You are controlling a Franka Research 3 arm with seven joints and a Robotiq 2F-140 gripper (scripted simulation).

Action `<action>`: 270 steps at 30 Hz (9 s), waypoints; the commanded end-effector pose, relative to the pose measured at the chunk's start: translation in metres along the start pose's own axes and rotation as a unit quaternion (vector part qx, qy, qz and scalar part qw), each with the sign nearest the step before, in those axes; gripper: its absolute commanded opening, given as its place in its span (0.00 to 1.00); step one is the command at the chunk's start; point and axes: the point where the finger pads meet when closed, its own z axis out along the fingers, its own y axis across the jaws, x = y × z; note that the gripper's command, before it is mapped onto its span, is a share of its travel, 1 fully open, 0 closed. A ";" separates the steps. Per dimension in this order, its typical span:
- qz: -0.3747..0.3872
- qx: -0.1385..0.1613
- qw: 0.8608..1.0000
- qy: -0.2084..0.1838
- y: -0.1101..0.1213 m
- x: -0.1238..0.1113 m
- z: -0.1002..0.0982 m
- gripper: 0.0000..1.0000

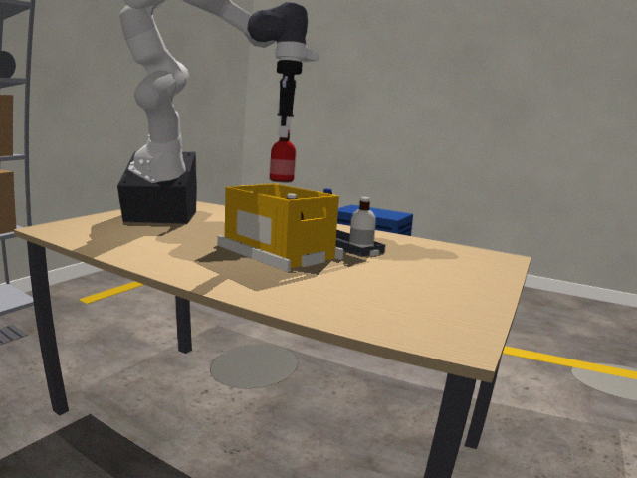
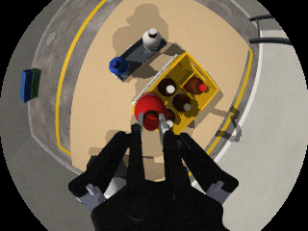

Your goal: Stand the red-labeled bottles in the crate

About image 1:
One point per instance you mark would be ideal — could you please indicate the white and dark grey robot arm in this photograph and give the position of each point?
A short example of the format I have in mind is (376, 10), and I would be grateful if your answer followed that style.
(287, 24)

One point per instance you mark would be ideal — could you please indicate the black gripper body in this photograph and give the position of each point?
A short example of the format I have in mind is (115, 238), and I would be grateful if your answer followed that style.
(290, 68)

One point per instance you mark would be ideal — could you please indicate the red bottle with pale label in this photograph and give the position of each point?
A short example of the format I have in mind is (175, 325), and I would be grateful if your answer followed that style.
(283, 158)

